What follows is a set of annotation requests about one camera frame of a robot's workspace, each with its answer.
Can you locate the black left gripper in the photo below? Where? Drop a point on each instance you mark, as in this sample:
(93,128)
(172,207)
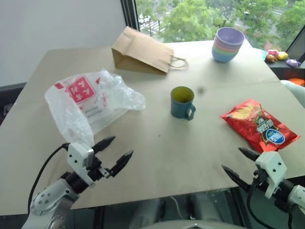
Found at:
(96,168)

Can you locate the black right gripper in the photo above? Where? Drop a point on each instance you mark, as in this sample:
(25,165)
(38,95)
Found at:
(262,180)

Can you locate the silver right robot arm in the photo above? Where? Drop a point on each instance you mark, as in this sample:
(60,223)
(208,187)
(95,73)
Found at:
(297,198)

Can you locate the red chip packet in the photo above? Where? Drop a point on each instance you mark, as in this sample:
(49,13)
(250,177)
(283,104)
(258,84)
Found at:
(259,125)

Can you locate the clear plastic bag red print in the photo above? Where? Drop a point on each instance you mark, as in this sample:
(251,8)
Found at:
(81,105)

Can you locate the teal mug yellow inside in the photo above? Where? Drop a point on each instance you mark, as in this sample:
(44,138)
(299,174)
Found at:
(179,108)

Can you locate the white rounded object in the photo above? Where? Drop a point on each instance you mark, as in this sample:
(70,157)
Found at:
(296,93)

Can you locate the orange object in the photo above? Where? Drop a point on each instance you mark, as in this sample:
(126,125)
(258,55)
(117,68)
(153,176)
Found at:
(297,81)

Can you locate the small colourful toys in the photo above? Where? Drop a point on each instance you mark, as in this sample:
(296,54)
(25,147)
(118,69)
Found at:
(286,70)

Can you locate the brown paper bag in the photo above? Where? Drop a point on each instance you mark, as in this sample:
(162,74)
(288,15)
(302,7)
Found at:
(138,51)

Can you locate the blue bowl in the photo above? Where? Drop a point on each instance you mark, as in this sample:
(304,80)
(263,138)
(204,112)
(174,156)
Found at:
(222,56)

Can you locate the brown toy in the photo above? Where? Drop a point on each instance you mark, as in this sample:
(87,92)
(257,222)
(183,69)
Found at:
(271,58)

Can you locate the purple toy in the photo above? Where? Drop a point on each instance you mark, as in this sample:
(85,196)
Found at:
(293,63)

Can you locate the dark grey furniture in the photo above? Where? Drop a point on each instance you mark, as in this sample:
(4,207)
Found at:
(9,100)

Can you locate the pink toy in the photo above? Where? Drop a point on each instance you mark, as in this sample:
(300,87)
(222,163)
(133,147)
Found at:
(272,52)

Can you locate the yellow toy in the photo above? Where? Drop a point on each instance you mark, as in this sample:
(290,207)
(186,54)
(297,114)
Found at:
(283,55)

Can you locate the green bowl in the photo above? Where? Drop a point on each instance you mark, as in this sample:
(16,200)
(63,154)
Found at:
(216,50)

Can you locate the orange bowl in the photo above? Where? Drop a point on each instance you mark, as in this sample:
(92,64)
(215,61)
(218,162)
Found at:
(216,47)

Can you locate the pink bowl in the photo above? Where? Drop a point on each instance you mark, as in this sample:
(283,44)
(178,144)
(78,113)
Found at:
(218,44)

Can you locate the purple bowl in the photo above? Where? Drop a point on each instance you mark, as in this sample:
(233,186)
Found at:
(230,35)

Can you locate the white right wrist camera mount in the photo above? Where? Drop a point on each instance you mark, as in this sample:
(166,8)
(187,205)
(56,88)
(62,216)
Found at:
(272,168)

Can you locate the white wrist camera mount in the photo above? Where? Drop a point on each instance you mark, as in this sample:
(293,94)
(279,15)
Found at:
(272,168)
(77,156)

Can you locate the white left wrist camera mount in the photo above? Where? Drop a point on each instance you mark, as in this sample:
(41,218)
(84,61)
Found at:
(77,156)

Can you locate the black window frame post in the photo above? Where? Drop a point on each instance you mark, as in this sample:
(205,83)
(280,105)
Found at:
(129,14)

